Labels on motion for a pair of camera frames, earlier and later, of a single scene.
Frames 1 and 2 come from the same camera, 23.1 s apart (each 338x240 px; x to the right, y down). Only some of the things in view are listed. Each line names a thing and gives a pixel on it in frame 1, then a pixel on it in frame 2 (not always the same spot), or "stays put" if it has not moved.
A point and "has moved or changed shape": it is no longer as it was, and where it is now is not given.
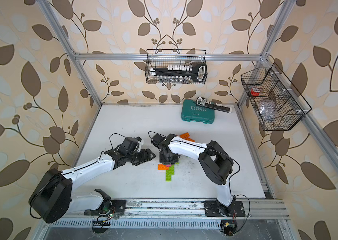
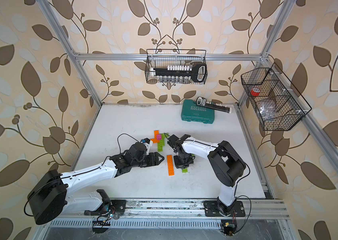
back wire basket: [176, 66] stays put
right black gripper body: [169, 159] → [183, 160]
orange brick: [162, 167] has moved or changed shape
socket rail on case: [201, 101] stays put
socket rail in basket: [180, 74] stays put
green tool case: [192, 112] stays put
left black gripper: [145, 158] → [156, 160]
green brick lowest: [168, 177] has moved or changed shape
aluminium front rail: [142, 208] stays put
